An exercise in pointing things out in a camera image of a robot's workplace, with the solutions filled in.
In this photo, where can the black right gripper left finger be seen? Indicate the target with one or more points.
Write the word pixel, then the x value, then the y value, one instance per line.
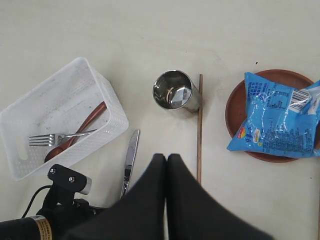
pixel 138 215

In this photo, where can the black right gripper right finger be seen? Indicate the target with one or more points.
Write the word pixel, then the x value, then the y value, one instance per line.
pixel 192 214

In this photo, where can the brown wooden chopstick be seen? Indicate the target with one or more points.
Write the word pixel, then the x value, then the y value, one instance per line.
pixel 199 132

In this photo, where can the round brown wooden plate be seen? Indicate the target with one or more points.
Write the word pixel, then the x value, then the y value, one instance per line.
pixel 235 111

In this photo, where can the shiny steel cup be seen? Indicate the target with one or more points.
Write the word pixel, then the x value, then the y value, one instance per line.
pixel 175 92

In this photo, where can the blue snack packet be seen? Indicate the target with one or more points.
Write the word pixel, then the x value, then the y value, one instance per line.
pixel 280 120

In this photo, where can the white perforated plastic basket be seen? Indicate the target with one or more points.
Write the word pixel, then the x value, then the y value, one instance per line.
pixel 60 104

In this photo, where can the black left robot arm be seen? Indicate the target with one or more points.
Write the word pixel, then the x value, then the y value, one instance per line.
pixel 49 223

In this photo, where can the brown wooden spoon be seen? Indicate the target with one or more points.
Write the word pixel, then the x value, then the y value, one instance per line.
pixel 89 120

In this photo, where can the silver metal fork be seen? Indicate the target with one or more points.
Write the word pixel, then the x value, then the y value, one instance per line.
pixel 54 139

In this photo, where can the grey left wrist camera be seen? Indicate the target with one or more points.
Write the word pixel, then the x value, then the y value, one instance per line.
pixel 69 179

